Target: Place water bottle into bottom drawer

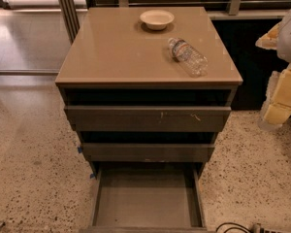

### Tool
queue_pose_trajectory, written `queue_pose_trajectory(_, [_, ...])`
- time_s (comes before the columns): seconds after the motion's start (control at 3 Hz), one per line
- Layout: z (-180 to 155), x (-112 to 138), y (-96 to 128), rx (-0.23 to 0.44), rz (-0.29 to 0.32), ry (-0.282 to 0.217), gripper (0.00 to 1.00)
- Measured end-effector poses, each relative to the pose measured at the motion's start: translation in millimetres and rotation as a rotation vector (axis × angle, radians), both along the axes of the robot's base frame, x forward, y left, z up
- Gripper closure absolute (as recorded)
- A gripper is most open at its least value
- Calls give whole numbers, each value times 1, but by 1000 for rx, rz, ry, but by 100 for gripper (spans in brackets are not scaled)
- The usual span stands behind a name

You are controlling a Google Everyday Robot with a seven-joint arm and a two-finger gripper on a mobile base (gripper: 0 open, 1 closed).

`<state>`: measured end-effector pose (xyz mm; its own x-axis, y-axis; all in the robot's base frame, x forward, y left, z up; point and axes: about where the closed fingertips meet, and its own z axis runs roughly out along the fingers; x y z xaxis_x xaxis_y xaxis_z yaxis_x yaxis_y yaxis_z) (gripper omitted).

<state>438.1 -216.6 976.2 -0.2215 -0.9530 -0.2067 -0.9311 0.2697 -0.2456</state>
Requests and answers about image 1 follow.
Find top grey drawer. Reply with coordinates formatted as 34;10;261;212
65;106;231;132

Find tan drawer cabinet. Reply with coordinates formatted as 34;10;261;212
54;6;243;180

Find blue tape piece lower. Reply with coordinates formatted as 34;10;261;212
89;174;96;179

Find white paper bowl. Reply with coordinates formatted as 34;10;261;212
140;10;175;30

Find metal frame post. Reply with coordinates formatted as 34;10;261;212
58;0;80;43

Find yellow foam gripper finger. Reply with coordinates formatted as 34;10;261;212
255;23;279;50
262;63;291;125

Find black cable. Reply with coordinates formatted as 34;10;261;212
215;221;253;233

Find middle grey drawer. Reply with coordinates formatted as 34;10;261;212
82;143;214;162

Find grey power strip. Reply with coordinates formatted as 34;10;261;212
251;223;291;233

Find clear plastic water bottle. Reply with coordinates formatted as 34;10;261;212
168;38;208;78

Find bottom open grey drawer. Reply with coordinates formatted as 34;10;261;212
80;162;213;233

